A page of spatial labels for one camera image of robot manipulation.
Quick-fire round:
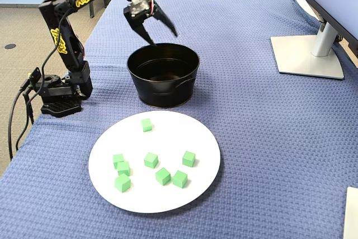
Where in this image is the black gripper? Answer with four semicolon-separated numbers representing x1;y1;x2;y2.
124;1;179;48

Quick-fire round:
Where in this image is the green cube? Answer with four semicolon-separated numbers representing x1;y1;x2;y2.
141;118;153;133
182;151;196;168
155;167;172;186
116;161;131;176
143;152;159;169
172;170;189;189
114;173;131;194
112;153;125;169

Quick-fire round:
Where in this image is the white round plate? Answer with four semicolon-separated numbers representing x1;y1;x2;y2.
88;110;222;214

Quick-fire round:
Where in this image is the black metal bucket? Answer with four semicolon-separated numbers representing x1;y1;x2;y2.
126;43;201;109

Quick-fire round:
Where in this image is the blue woven tablecloth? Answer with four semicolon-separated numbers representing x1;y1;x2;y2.
0;0;358;239

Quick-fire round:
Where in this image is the silver monitor stand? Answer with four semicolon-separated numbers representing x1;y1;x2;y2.
270;15;345;80

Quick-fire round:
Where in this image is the white flat panel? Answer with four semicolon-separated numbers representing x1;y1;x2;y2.
343;186;358;239

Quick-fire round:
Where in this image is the small wrist camera board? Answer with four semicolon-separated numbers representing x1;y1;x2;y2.
130;0;153;17

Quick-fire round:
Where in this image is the thin black camera cable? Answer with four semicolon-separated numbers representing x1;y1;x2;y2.
41;6;84;83

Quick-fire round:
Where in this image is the black usb cable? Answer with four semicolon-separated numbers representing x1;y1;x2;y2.
14;90;36;152

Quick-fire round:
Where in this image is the thick black power cable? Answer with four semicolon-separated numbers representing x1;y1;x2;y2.
7;81;30;161

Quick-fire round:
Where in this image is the black monitor cable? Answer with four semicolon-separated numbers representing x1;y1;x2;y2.
334;33;354;48

